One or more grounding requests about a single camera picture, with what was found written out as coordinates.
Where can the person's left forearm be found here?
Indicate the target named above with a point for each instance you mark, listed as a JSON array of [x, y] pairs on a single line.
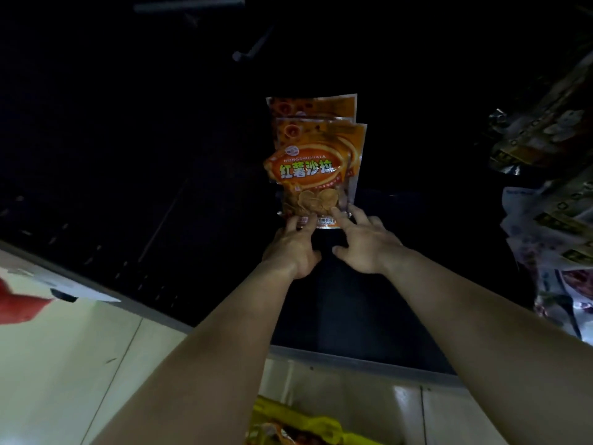
[[208, 366]]

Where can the person's right forearm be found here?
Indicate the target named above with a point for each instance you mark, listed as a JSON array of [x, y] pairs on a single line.
[[486, 347]]

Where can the person's right hand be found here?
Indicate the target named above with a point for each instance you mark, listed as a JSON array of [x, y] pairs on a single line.
[[370, 247]]

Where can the person's left hand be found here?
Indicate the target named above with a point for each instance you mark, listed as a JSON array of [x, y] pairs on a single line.
[[292, 250]]

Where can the yellow plastic shopping basket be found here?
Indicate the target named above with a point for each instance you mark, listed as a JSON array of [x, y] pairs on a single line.
[[296, 417]]

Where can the metal peg hook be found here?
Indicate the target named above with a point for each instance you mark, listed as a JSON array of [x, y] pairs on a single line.
[[252, 46]]

